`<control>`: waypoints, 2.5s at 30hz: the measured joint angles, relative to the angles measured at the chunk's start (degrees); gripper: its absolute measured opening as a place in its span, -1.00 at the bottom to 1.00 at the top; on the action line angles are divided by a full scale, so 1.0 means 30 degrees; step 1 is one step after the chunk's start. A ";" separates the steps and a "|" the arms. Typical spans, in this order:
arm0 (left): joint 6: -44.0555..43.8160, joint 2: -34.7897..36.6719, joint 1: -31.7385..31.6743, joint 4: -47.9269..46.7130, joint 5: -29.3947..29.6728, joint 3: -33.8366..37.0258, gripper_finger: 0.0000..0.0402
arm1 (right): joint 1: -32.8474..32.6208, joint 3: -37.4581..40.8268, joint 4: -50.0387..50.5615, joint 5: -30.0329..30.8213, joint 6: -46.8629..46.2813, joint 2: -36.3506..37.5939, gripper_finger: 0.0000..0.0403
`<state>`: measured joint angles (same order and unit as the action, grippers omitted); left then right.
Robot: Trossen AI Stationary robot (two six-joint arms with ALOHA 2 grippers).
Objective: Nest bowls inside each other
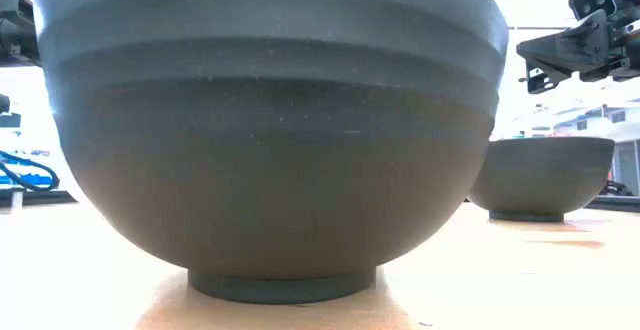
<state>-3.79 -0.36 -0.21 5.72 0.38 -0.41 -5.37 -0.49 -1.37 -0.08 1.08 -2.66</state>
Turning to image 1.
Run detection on blue background box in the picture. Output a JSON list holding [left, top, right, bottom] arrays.
[[0, 172, 54, 188]]

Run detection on large black bowl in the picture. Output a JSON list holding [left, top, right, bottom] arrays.
[[33, 0, 510, 305]]

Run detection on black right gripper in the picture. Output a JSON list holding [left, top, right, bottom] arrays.
[[516, 0, 640, 95]]

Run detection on dark gray bowl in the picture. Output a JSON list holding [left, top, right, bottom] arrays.
[[468, 136, 616, 224]]

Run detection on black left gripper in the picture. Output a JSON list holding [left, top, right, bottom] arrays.
[[0, 0, 42, 66]]

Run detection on black looped background cable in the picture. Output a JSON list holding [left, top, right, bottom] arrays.
[[0, 149, 61, 193]]

